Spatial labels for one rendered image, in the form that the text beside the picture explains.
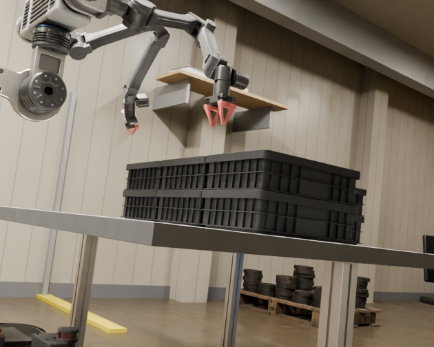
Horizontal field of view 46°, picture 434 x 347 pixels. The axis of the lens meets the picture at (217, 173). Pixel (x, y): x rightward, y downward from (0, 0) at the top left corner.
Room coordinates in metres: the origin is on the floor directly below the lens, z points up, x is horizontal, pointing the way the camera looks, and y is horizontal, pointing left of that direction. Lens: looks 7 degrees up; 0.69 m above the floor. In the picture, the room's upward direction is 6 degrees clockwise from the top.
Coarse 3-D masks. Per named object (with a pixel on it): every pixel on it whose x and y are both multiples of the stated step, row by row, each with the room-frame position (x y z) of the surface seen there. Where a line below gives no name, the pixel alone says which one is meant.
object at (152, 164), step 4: (128, 164) 2.07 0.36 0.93; (132, 164) 2.04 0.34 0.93; (136, 164) 2.01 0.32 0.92; (140, 164) 1.98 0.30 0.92; (144, 164) 1.95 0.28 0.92; (148, 164) 1.92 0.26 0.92; (152, 164) 1.90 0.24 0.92; (156, 164) 1.87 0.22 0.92; (160, 164) 1.86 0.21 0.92; (128, 168) 2.07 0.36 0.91; (132, 168) 2.04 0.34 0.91; (136, 168) 2.00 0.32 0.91; (140, 168) 1.98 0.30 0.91
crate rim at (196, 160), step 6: (198, 156) 1.63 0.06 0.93; (204, 156) 1.61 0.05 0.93; (162, 162) 1.83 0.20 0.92; (168, 162) 1.79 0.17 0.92; (174, 162) 1.76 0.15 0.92; (180, 162) 1.72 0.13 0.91; (186, 162) 1.69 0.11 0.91; (192, 162) 1.66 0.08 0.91; (198, 162) 1.63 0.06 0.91; (204, 162) 1.61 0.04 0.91
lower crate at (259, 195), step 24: (216, 192) 1.53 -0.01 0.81; (240, 192) 1.43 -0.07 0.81; (264, 192) 1.36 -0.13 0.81; (216, 216) 1.54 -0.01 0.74; (240, 216) 1.44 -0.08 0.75; (264, 216) 1.38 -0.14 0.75; (288, 216) 1.42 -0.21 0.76; (312, 216) 1.48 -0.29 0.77; (336, 216) 1.54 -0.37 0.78; (336, 240) 1.55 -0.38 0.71
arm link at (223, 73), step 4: (220, 64) 1.71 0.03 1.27; (216, 68) 1.71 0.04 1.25; (220, 68) 1.70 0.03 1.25; (224, 68) 1.69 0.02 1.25; (228, 68) 1.70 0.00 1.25; (216, 72) 1.71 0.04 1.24; (220, 72) 1.70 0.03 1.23; (224, 72) 1.69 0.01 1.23; (228, 72) 1.70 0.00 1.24; (232, 72) 1.74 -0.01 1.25; (216, 76) 1.70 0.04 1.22; (220, 76) 1.70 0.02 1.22; (224, 76) 1.69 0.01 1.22; (228, 76) 1.70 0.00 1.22; (232, 76) 1.74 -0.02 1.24; (216, 80) 1.71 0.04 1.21; (224, 80) 1.70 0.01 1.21; (228, 80) 1.70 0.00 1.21; (232, 80) 1.74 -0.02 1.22
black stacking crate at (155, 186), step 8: (144, 168) 1.98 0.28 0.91; (152, 168) 1.92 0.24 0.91; (160, 168) 1.87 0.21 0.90; (128, 176) 2.09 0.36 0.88; (136, 176) 2.02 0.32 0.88; (144, 176) 1.97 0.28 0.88; (152, 176) 1.91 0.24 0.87; (160, 176) 1.87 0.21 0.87; (128, 184) 2.08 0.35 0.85; (136, 184) 2.00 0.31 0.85; (144, 184) 1.94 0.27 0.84; (152, 184) 1.89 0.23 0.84; (160, 184) 1.87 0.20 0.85
